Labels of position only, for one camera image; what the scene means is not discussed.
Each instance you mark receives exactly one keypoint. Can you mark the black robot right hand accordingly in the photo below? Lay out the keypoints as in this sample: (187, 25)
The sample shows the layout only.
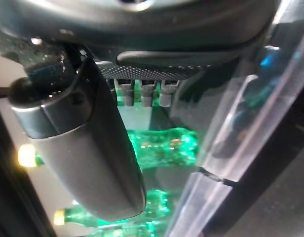
(87, 160)

